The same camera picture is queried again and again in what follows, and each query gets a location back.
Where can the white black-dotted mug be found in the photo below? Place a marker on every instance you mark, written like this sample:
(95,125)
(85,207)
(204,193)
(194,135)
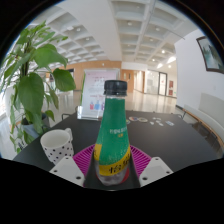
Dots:
(57,146)

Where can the green leafy potted plant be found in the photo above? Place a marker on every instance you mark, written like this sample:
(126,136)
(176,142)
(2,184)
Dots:
(31,93)

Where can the grey plant pot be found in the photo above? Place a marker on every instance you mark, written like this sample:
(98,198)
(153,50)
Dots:
(30,130)

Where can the small blue card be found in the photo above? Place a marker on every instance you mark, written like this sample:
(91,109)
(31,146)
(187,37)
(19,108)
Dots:
(170,123)

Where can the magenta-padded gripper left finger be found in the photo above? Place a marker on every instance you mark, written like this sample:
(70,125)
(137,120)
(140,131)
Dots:
(70,170)

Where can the recessed ceiling lights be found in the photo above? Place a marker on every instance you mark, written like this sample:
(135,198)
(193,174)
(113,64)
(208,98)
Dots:
(171,60)

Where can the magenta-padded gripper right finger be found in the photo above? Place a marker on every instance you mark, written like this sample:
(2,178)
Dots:
(154,170)

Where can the green-labelled clear drink bottle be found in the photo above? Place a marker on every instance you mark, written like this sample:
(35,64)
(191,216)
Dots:
(111,140)

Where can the round patterned badge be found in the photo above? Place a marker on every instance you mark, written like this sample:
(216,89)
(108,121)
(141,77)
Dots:
(133,118)
(143,120)

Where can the long white bench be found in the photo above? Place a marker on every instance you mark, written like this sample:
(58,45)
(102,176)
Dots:
(208,110)

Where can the dark-framed landscape painting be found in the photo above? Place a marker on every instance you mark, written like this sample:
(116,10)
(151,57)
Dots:
(213,56)

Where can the dark-framed glass door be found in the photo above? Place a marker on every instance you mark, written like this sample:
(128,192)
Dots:
(162,83)

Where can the clear acrylic sign stand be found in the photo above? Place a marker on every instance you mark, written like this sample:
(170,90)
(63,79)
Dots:
(95,90)

